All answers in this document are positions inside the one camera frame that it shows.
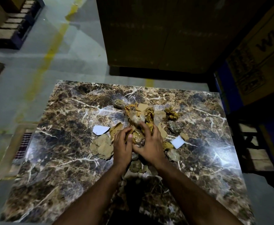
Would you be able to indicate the person's left hand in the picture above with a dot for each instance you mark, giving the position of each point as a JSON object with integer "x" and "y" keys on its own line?
{"x": 123, "y": 152}

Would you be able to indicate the person's right hand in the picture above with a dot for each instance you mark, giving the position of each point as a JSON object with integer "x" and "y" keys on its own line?
{"x": 153, "y": 149}

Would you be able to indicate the pile of cardboard and paper scraps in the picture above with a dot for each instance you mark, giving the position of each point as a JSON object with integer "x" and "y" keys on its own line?
{"x": 103, "y": 147}

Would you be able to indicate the white paper piece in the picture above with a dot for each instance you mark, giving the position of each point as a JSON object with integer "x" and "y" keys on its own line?
{"x": 100, "y": 130}
{"x": 178, "y": 142}

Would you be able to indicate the checked cloth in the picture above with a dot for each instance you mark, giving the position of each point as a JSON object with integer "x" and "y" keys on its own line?
{"x": 24, "y": 145}

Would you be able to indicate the person's left forearm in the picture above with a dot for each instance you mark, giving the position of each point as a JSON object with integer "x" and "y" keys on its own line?
{"x": 92, "y": 199}

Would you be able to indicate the person's right forearm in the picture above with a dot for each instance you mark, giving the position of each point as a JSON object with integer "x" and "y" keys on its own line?
{"x": 198, "y": 199}

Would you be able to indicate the marble pattern table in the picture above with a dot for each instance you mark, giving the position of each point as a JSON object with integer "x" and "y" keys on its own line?
{"x": 69, "y": 149}

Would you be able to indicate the wooden pallet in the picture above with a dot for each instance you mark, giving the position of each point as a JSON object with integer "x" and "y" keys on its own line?
{"x": 258, "y": 156}

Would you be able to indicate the large dark cardboard box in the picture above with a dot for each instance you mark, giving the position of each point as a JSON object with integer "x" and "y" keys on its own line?
{"x": 155, "y": 35}

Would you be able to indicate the blue pallet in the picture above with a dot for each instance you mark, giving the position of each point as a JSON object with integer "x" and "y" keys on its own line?
{"x": 12, "y": 30}

